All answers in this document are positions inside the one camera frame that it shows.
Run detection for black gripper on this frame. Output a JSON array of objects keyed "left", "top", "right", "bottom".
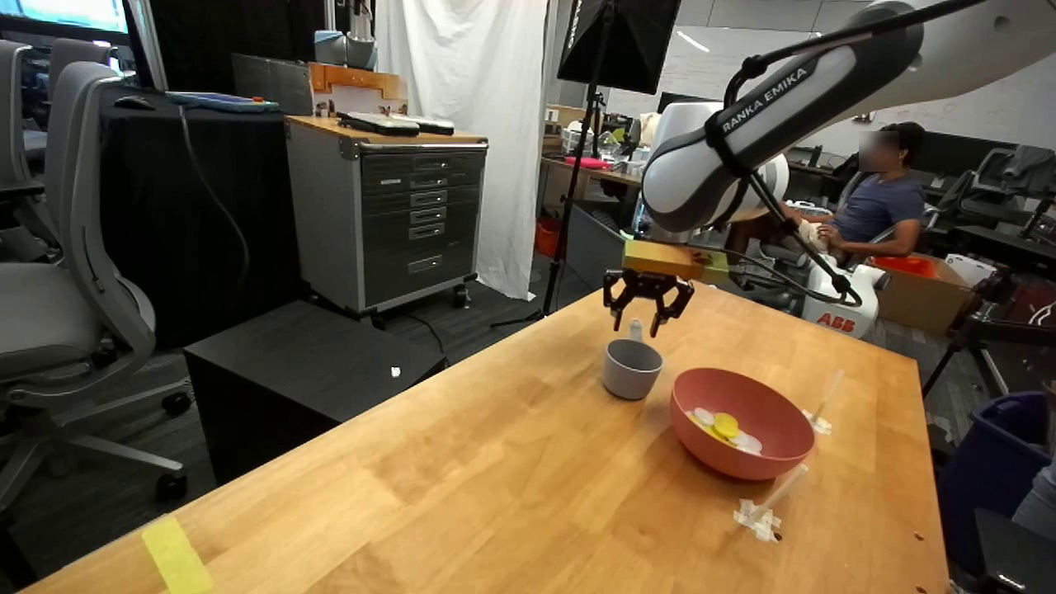
[{"left": 601, "top": 267, "right": 700, "bottom": 339}]

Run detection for small grey pot with handle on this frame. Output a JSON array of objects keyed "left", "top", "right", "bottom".
[{"left": 597, "top": 319, "right": 666, "bottom": 401}]

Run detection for yellow white food pieces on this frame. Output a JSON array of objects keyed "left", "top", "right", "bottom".
[{"left": 688, "top": 407, "right": 766, "bottom": 458}]

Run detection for pink bowl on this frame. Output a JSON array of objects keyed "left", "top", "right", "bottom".
[{"left": 666, "top": 367, "right": 818, "bottom": 484}]

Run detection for black light stand pole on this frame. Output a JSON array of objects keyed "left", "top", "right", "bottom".
[{"left": 542, "top": 0, "right": 613, "bottom": 317}]

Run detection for white container red letters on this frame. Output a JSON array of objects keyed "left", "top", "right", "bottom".
[{"left": 799, "top": 256, "right": 884, "bottom": 339}]

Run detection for white curtain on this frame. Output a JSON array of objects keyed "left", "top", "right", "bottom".
[{"left": 374, "top": 0, "right": 553, "bottom": 302}]

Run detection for white stick with fluffy end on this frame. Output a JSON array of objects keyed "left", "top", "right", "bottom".
[{"left": 731, "top": 458, "right": 811, "bottom": 544}]

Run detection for seated person blue shirt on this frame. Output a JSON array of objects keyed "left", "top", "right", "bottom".
[{"left": 804, "top": 115, "right": 931, "bottom": 265}]

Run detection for black softbox light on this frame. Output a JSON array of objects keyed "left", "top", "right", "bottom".
[{"left": 553, "top": 0, "right": 687, "bottom": 96}]

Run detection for grey drawer cabinet wooden top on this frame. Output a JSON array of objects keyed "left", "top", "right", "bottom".
[{"left": 282, "top": 111, "right": 490, "bottom": 324}]

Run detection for brown cardboard box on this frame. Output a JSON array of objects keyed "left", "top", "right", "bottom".
[{"left": 878, "top": 251, "right": 983, "bottom": 339}]

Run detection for black low platform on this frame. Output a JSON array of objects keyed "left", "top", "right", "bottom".
[{"left": 181, "top": 277, "right": 553, "bottom": 488}]

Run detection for orange cardboard box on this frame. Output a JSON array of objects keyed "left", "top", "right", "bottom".
[{"left": 308, "top": 59, "right": 409, "bottom": 117}]

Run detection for blue bin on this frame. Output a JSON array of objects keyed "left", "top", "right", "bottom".
[{"left": 948, "top": 390, "right": 1056, "bottom": 578}]

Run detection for grey storage bin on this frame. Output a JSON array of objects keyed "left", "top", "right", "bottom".
[{"left": 309, "top": 27, "right": 377, "bottom": 72}]

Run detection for black draped desk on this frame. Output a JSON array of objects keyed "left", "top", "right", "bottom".
[{"left": 102, "top": 93, "right": 309, "bottom": 357}]

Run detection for black backdrop panel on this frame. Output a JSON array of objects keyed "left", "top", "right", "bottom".
[{"left": 126, "top": 0, "right": 334, "bottom": 96}]

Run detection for yellow tape strip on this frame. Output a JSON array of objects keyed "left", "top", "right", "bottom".
[{"left": 137, "top": 514, "right": 216, "bottom": 594}]

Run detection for grey mesh office chair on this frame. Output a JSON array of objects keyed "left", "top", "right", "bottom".
[{"left": 0, "top": 59, "right": 195, "bottom": 514}]

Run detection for monitor with bright screen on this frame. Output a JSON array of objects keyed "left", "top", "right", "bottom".
[{"left": 0, "top": 0, "right": 136, "bottom": 41}]

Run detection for black hanging cable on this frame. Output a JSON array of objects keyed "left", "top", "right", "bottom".
[{"left": 173, "top": 101, "right": 258, "bottom": 299}]

